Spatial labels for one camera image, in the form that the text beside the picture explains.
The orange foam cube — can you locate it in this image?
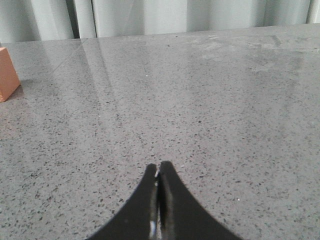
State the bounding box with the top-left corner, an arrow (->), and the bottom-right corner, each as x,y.
0,47 -> 21,103

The grey-green curtain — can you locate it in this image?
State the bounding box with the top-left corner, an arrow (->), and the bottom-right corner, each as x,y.
0,0 -> 320,43

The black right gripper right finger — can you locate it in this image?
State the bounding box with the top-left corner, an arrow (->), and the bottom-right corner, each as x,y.
159,161 -> 240,240

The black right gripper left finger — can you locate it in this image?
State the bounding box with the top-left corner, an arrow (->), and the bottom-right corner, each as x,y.
89,164 -> 158,240

